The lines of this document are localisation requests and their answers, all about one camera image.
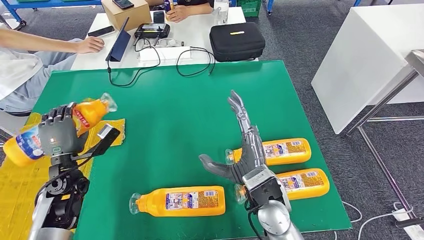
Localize person's right hand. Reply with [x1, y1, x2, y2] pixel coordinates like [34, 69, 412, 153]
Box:
[76, 36, 106, 55]

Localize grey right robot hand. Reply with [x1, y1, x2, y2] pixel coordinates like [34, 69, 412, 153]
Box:
[198, 90, 268, 185]

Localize person's left hand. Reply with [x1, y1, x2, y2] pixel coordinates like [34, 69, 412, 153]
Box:
[166, 4, 190, 23]

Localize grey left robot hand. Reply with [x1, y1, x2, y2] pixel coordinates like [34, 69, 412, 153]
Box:
[38, 101, 90, 157]

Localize orange detergent bottle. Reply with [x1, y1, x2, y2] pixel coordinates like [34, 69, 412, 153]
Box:
[225, 138, 312, 167]
[3, 92, 118, 168]
[129, 185, 226, 218]
[234, 168, 330, 205]

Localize person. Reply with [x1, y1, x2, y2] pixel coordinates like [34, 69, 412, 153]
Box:
[145, 0, 215, 23]
[0, 28, 106, 115]

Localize white table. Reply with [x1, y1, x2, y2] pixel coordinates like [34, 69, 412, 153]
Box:
[71, 6, 259, 71]

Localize dark blue tablet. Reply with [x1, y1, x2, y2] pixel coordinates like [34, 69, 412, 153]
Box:
[105, 17, 132, 63]

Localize clear safety glasses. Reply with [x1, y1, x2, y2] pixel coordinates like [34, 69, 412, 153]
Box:
[154, 37, 180, 48]

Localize black handheld controller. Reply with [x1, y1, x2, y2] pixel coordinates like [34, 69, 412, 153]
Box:
[134, 23, 171, 39]

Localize flat white box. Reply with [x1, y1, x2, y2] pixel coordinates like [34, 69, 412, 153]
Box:
[138, 46, 192, 63]

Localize clear plastic jug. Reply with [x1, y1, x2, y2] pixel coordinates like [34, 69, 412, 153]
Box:
[213, 0, 230, 26]

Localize brown cardboard box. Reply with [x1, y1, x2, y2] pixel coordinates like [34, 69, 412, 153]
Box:
[100, 0, 153, 32]

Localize white bench seat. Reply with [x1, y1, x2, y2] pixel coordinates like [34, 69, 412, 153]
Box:
[0, 110, 32, 147]

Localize black zip case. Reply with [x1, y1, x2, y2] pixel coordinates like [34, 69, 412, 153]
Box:
[209, 22, 266, 63]

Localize green plastic crate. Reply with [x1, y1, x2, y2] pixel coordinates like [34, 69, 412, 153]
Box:
[236, 0, 263, 18]

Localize white cabinet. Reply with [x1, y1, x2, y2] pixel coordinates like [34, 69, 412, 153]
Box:
[310, 3, 424, 135]

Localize white power strip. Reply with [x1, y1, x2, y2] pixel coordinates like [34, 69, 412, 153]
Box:
[391, 207, 424, 240]

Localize black cable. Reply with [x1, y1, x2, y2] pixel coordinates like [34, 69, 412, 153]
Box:
[106, 37, 162, 88]
[175, 46, 217, 78]

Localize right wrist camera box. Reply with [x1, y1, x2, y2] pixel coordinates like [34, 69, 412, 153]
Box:
[241, 164, 292, 213]

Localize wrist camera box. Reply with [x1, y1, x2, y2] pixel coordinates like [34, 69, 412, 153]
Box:
[241, 164, 292, 213]
[89, 123, 121, 158]

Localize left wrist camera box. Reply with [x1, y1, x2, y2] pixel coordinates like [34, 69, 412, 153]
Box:
[89, 123, 121, 158]

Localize blue metal frame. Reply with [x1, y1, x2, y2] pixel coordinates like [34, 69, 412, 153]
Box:
[0, 0, 103, 27]

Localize white floor cable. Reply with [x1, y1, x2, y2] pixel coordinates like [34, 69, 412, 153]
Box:
[341, 200, 363, 223]
[357, 201, 413, 240]

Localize steel table frame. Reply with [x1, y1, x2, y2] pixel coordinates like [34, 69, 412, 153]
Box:
[345, 48, 424, 229]

